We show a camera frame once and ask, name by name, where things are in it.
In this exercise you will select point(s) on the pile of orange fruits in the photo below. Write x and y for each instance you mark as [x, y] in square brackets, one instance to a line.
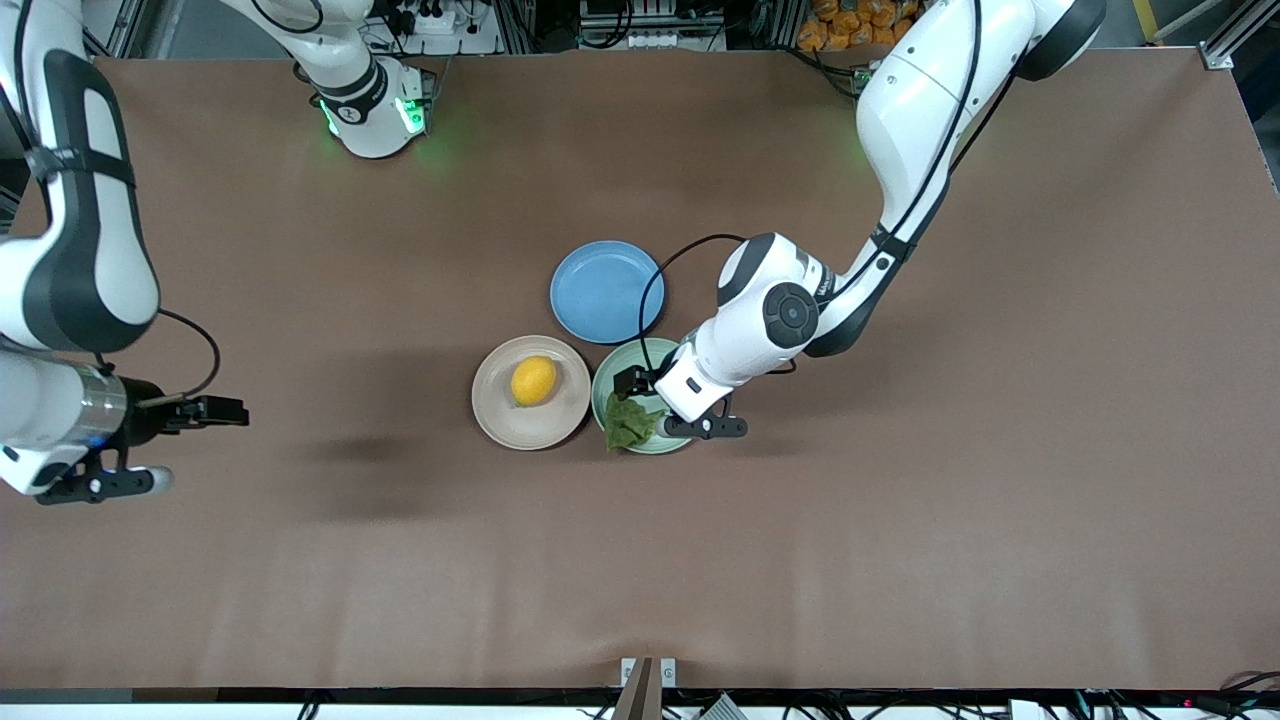
[835, 25]

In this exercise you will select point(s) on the aluminium frame profile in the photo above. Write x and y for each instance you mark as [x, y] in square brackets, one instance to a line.
[120, 30]
[1240, 35]

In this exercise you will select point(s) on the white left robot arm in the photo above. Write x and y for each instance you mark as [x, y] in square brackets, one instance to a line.
[930, 100]

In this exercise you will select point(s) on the green lettuce leaf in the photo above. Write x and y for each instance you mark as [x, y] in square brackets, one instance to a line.
[630, 425]

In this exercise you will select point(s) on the pink plate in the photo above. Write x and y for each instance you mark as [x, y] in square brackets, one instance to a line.
[500, 410]

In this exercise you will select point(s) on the white power strip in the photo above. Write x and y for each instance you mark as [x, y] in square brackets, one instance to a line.
[435, 20]

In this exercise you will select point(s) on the green plate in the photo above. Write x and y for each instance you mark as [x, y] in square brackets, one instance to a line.
[618, 365]

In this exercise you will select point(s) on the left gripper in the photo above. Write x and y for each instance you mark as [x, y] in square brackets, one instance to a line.
[648, 382]

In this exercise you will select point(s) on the blue plate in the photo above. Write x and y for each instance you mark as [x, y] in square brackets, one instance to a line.
[600, 295]

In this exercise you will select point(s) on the metal mount bracket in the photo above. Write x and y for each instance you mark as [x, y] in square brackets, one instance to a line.
[640, 690]

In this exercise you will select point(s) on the grey power adapter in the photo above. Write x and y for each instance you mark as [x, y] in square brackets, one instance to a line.
[722, 708]

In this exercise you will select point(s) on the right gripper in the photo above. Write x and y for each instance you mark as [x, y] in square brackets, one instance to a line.
[150, 416]

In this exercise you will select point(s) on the yellow lemon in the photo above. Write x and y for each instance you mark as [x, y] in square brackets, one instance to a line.
[534, 381]

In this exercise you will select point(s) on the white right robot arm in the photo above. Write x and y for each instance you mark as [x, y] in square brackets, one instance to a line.
[100, 200]

